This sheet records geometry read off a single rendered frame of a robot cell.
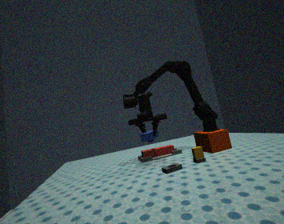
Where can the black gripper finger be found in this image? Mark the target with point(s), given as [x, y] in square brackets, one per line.
[155, 126]
[142, 127]

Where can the yellow rectangular block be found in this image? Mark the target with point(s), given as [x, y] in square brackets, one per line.
[197, 152]

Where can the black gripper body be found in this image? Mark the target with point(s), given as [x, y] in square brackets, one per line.
[157, 118]

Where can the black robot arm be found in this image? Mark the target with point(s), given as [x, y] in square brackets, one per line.
[183, 70]

